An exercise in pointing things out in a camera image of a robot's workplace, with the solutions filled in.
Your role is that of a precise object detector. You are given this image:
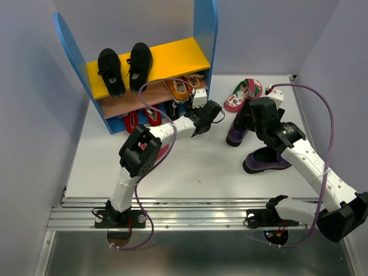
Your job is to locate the black white high-top sneaker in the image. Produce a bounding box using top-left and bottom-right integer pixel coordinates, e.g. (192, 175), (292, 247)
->
(164, 100), (179, 121)

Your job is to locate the pink patterned sandal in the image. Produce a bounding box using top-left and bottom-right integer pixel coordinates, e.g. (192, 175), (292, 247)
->
(156, 144), (170, 162)
(224, 78), (262, 113)

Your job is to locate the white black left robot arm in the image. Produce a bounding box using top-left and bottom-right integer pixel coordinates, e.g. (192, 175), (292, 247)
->
(93, 100), (223, 229)

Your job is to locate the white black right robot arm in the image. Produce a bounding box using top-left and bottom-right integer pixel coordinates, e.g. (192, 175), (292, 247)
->
(237, 97), (367, 242)

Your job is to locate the purple shoe upper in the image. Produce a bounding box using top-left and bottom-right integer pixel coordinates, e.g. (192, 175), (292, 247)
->
(225, 118), (248, 147)

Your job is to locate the purple shoe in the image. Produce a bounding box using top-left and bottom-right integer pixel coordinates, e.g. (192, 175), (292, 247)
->
(225, 118), (248, 147)
(243, 147), (292, 174)

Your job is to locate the purple shoe lower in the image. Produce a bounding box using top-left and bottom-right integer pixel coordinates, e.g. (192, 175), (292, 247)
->
(243, 147), (292, 174)

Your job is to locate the blue yellow shoe shelf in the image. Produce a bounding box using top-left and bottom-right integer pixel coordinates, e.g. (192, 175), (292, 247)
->
(53, 1), (219, 134)

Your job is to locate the black sneaker on top shelf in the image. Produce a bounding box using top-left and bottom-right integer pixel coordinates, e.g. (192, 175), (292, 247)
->
(126, 42), (153, 94)

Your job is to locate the yellow sneaker left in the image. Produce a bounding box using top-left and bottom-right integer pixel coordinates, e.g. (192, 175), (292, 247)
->
(164, 80), (189, 104)

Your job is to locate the yellow sneaker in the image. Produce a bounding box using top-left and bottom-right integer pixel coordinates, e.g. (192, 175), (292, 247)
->
(164, 80), (189, 104)
(183, 74), (204, 94)

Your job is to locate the yellow sneaker right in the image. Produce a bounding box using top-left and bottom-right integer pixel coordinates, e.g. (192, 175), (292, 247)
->
(183, 74), (204, 94)

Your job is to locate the red sneaker right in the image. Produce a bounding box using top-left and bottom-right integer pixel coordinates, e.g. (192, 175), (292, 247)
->
(144, 108), (162, 127)

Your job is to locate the red sneaker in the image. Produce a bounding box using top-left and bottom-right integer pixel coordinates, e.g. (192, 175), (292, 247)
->
(118, 111), (139, 134)
(144, 108), (162, 127)

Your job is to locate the red sneaker left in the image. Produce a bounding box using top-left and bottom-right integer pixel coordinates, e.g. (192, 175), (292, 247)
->
(118, 111), (139, 134)

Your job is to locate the black sneaker far left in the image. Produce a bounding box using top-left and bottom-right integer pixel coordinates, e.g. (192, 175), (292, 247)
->
(97, 48), (126, 98)

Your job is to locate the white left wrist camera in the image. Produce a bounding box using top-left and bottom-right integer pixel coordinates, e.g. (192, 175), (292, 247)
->
(192, 88), (208, 109)

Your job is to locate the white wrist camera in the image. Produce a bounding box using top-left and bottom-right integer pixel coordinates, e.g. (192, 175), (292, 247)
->
(265, 88), (285, 109)
(192, 88), (208, 109)

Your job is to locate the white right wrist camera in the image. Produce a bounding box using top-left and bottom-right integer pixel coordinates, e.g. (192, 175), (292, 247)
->
(265, 88), (285, 109)

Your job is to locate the aluminium mounting rail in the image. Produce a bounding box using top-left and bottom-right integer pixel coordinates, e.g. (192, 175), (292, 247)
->
(45, 197), (328, 232)

